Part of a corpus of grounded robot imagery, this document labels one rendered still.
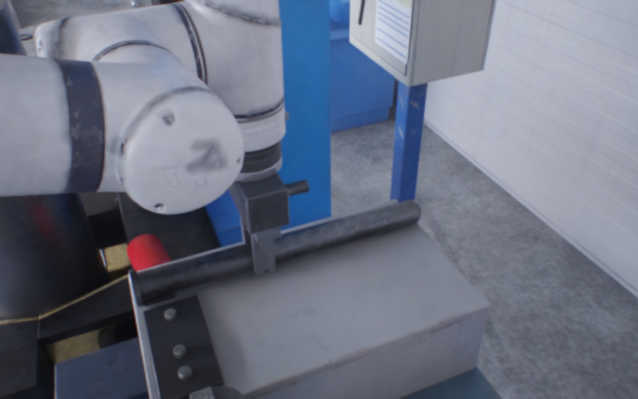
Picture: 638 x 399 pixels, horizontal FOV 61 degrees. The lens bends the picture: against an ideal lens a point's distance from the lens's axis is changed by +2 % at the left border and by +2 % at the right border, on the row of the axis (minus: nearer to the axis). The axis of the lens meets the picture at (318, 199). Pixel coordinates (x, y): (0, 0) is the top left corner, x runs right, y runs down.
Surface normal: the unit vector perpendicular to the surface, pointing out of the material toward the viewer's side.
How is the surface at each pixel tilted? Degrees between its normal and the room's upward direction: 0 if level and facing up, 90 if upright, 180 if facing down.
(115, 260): 0
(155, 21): 28
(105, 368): 0
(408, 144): 90
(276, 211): 90
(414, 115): 90
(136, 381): 0
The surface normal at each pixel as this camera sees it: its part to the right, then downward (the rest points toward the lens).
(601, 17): -0.92, 0.25
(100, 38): -0.27, -0.65
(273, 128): 0.73, 0.40
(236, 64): 0.51, 0.55
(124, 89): 0.43, -0.42
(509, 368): -0.02, -0.80
